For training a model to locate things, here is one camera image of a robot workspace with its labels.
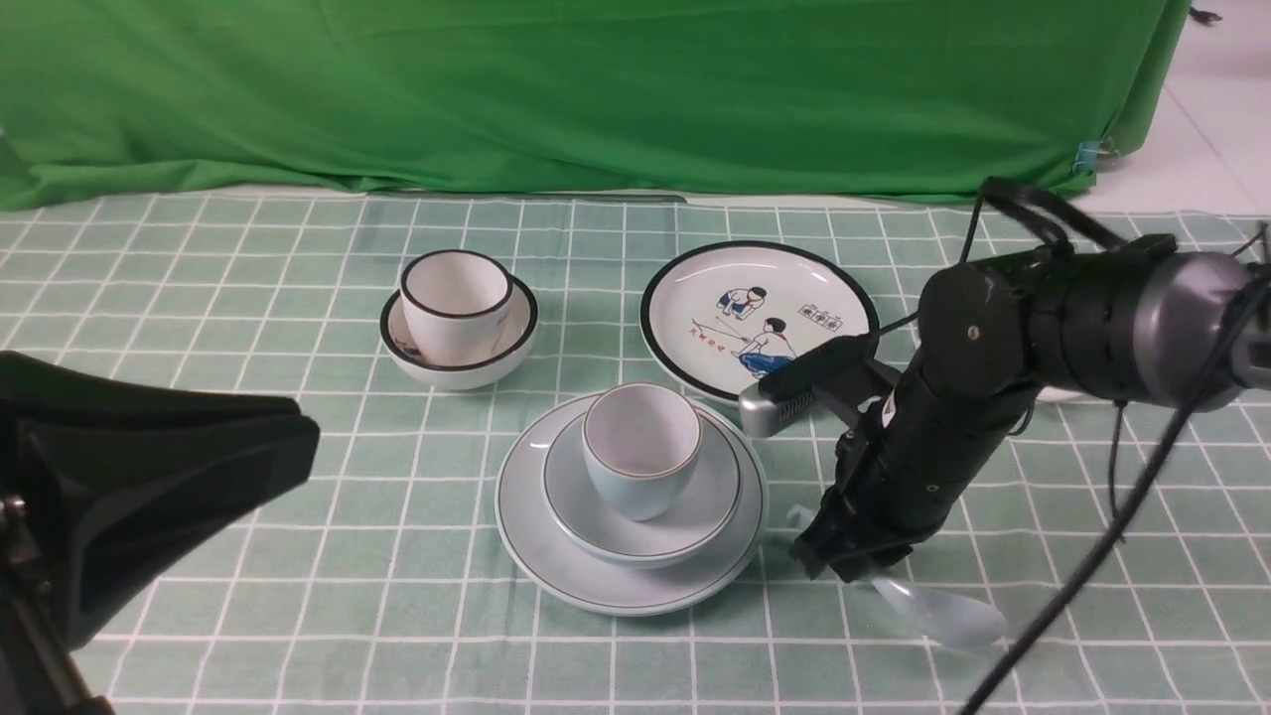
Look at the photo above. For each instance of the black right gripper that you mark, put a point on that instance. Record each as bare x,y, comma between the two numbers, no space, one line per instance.
963,392

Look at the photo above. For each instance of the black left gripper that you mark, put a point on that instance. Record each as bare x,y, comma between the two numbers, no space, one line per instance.
105,486

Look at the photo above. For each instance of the plain white spoon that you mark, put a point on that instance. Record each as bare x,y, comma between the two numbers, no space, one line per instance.
946,618

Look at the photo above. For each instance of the pale blue cup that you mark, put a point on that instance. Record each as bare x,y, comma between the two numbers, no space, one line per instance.
641,444

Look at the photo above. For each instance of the pale blue bowl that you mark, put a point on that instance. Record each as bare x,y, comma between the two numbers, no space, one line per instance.
700,513

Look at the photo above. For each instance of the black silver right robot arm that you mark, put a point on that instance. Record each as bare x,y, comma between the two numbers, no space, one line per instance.
1144,323

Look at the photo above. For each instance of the pale blue plate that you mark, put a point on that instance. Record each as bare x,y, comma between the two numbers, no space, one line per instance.
532,535

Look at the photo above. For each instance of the illustrated plate black rim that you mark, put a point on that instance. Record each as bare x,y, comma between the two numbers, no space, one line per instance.
718,318

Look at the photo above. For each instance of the white spoon with print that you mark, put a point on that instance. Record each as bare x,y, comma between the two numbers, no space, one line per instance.
1055,395

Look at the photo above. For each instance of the green checkered tablecloth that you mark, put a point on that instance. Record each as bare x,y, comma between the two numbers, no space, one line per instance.
382,587

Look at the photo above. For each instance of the white bowl black rim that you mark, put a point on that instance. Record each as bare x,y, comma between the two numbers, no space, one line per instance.
511,349

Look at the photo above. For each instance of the green backdrop cloth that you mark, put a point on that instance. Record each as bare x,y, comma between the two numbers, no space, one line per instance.
911,100

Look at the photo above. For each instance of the white cup black rim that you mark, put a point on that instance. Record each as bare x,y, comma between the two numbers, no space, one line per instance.
455,302

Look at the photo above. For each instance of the blue clip on backdrop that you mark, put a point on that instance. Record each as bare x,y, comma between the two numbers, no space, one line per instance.
1087,158

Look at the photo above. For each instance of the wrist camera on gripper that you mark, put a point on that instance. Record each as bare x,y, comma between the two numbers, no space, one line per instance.
809,382

